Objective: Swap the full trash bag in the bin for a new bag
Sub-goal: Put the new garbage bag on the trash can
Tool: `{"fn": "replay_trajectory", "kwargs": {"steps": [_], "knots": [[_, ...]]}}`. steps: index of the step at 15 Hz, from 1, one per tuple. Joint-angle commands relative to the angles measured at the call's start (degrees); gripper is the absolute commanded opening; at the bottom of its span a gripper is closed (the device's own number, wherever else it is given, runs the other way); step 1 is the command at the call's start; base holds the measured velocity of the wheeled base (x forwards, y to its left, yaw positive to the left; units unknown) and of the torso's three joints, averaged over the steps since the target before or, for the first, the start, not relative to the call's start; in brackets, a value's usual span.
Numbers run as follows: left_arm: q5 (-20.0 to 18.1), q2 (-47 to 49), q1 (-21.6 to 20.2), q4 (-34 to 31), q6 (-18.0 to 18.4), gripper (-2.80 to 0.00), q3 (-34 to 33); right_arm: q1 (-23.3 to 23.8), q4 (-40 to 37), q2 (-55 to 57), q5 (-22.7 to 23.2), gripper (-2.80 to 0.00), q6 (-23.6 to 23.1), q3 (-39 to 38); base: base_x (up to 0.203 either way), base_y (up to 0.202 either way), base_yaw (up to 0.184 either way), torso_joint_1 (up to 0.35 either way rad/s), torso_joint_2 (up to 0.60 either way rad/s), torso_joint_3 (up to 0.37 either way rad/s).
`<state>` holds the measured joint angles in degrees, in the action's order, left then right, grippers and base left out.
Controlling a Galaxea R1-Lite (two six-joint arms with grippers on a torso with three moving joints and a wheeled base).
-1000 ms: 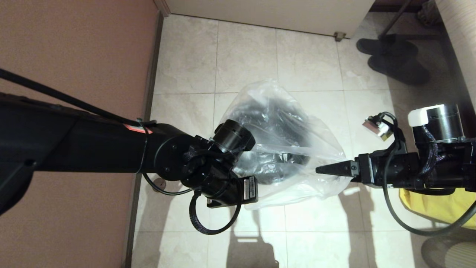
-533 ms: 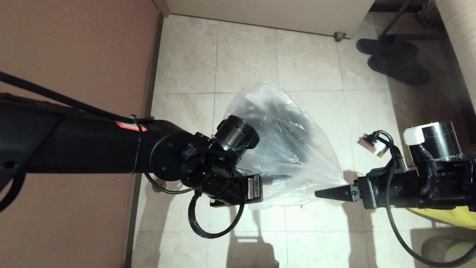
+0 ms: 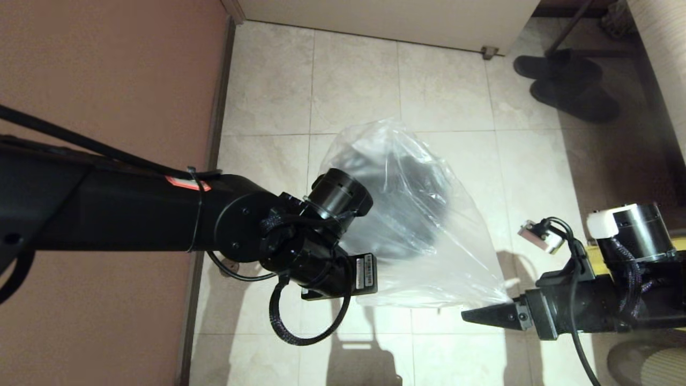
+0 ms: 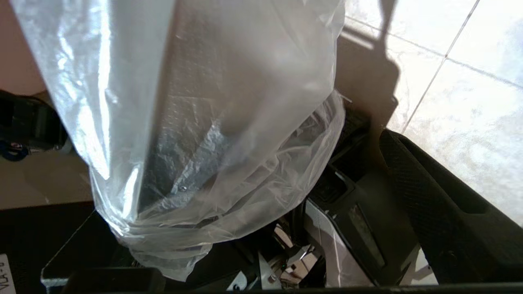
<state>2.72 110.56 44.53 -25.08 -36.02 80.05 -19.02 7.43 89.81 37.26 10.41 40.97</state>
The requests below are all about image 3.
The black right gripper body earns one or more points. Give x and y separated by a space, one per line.
557 308

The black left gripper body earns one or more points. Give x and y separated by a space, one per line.
348 279

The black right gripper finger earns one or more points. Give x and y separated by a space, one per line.
493 316

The clear plastic trash bag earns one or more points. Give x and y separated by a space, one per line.
461 241

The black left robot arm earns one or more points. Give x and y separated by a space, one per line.
107 214

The yellow bag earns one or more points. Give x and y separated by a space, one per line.
594 253

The black round trash bin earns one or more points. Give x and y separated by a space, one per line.
423 203

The black slipper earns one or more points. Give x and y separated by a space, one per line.
579 102
557 67

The beige door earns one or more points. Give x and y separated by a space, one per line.
375 19

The metal door stopper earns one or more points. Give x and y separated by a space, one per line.
489 52

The beige striped upholstered furniture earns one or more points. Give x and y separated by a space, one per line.
667 59

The dark furniture leg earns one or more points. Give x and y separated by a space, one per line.
571 27

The grey fuzzy object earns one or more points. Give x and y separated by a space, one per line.
613 21

